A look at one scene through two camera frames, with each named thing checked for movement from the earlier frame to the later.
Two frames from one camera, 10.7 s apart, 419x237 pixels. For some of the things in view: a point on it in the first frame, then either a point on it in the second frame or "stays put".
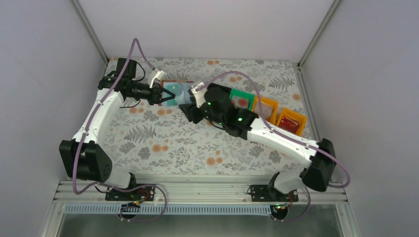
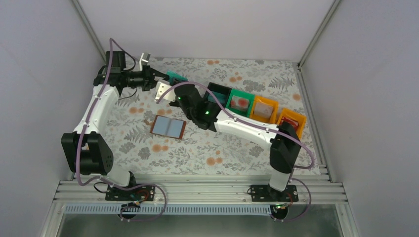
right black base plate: (267, 193) stays put
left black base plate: (144, 193) stays put
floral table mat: (146, 138) stays put
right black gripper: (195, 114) → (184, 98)
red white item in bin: (240, 102) stays put
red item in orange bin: (289, 124) stays put
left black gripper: (155, 97) → (148, 74)
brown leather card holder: (180, 88) → (167, 127)
